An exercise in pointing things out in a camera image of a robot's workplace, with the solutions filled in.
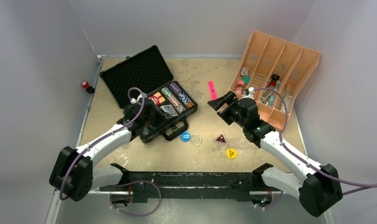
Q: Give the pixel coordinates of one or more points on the red emergency stop button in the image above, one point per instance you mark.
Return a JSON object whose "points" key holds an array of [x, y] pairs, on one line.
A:
{"points": [[89, 89]]}

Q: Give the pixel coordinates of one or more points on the pink cup in organizer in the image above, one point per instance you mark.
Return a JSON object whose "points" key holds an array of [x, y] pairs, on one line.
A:
{"points": [[240, 87]]}

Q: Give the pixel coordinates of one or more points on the red Texas Hold'em card box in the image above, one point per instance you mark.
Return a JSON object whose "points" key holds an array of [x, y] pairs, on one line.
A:
{"points": [[158, 98]]}

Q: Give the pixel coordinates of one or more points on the yellow round button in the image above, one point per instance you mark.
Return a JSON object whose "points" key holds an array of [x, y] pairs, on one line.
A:
{"points": [[231, 153]]}

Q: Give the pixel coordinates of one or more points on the orange chip stack in case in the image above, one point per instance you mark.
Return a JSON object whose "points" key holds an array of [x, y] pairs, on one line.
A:
{"points": [[189, 105]]}

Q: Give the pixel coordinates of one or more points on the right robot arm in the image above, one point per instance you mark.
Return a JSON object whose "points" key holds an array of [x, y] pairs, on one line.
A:
{"points": [[314, 185]]}

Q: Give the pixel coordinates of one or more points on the red triangular button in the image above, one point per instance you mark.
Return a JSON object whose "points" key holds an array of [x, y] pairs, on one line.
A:
{"points": [[221, 138]]}

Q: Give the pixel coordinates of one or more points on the red black item in organizer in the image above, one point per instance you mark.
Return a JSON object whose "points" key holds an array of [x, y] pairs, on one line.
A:
{"points": [[272, 81]]}

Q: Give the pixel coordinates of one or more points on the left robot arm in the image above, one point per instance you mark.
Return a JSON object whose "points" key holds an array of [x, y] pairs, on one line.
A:
{"points": [[75, 173]]}

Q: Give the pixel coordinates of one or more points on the peach plastic desk organizer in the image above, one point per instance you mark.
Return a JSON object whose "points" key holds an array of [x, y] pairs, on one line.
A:
{"points": [[266, 55]]}

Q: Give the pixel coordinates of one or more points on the clear round disc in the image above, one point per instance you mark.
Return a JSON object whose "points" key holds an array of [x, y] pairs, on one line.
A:
{"points": [[196, 140]]}

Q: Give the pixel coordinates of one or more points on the purple chip stack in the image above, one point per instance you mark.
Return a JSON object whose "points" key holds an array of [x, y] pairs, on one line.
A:
{"points": [[175, 88]]}

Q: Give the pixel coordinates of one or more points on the green chip stack in case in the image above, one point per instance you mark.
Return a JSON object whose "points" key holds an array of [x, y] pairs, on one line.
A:
{"points": [[146, 132]]}

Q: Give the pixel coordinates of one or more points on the green white chip stack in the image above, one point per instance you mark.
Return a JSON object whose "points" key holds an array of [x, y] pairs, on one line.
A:
{"points": [[173, 100]]}

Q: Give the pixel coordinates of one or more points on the blue playing card deck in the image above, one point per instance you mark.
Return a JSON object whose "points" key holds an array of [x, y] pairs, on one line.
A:
{"points": [[170, 110]]}

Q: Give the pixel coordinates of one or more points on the blue white chip stack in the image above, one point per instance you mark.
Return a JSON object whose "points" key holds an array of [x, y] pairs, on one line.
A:
{"points": [[184, 98]]}

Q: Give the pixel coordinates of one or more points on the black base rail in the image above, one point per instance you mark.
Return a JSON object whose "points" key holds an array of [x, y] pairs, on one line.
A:
{"points": [[242, 187]]}

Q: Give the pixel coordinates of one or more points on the blue round dealer button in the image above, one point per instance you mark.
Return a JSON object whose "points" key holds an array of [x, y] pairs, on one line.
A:
{"points": [[185, 136]]}

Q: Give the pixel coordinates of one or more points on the pink highlighter marker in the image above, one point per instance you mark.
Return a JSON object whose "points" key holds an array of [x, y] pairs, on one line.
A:
{"points": [[212, 90]]}

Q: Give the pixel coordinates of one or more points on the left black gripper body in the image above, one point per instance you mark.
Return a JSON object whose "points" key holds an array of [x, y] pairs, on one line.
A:
{"points": [[156, 118]]}

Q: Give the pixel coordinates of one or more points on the black poker set case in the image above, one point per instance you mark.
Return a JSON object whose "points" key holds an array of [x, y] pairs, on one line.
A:
{"points": [[137, 78]]}

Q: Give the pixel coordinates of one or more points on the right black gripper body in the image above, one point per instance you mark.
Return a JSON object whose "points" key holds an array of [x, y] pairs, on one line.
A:
{"points": [[231, 114]]}

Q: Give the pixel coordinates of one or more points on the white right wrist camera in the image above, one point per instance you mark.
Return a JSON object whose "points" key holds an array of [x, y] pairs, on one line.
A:
{"points": [[249, 93]]}

